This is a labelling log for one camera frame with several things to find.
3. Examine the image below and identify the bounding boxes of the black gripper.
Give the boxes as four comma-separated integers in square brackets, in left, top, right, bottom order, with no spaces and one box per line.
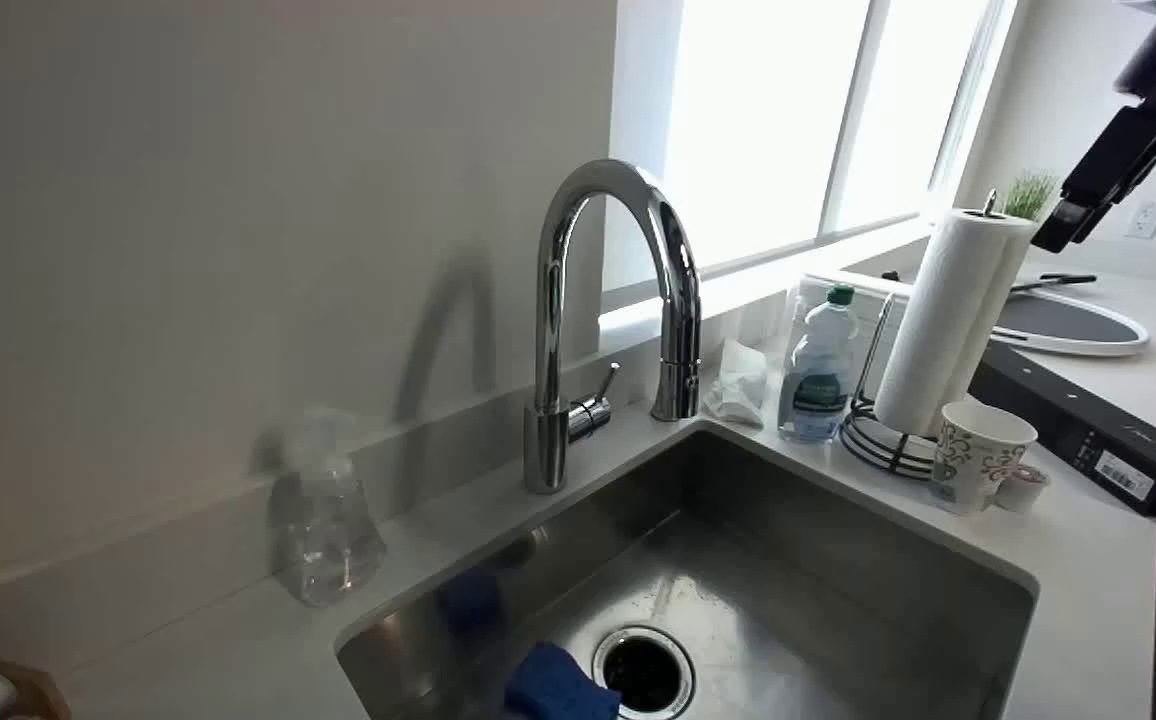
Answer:
[1029,99,1156,255]

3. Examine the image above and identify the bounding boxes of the white paper towel roll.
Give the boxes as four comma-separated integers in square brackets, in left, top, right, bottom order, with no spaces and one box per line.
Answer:
[874,207,1040,437]

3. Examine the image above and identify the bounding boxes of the black wire paper towel holder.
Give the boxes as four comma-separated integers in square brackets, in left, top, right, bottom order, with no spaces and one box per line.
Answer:
[837,190,1007,486]

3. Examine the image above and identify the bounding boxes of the folded white paper towel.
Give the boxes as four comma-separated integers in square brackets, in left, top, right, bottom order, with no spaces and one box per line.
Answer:
[706,338,776,433]

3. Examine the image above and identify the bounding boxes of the small green plant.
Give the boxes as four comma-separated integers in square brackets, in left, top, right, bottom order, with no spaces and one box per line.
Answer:
[999,167,1062,223]

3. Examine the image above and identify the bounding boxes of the oval grey white tray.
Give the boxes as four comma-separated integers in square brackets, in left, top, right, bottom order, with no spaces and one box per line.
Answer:
[980,288,1154,360]

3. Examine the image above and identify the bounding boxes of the long black cardboard box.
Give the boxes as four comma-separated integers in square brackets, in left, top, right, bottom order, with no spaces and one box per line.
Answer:
[968,342,1156,521]

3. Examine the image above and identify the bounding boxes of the patterned white mug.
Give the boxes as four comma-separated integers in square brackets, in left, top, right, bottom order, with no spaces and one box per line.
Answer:
[926,396,1043,517]

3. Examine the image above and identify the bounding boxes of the dish soap bottle green cap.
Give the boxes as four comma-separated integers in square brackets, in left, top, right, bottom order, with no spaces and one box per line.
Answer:
[776,284,866,447]

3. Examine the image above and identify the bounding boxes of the white framed window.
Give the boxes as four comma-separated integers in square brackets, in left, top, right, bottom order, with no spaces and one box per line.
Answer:
[607,0,1020,300]

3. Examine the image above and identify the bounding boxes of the stainless steel sink basin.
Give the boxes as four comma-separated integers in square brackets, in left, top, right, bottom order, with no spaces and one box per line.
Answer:
[334,414,1043,720]

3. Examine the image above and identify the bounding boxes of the chrome gooseneck kitchen faucet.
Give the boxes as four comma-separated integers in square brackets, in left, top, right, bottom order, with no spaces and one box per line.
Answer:
[522,158,707,502]

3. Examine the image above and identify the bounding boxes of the round sink drain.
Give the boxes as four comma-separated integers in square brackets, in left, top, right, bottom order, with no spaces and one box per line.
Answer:
[590,620,701,720]

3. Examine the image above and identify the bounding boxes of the blue sponge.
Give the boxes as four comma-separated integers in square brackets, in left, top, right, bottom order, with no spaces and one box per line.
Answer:
[503,639,624,720]

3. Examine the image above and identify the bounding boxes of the clear plastic bottle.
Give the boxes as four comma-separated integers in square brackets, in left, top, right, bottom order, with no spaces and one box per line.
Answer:
[265,406,393,612]

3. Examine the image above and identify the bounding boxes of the black handled utensil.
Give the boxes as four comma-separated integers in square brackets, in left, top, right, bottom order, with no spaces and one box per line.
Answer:
[1007,267,1105,300]

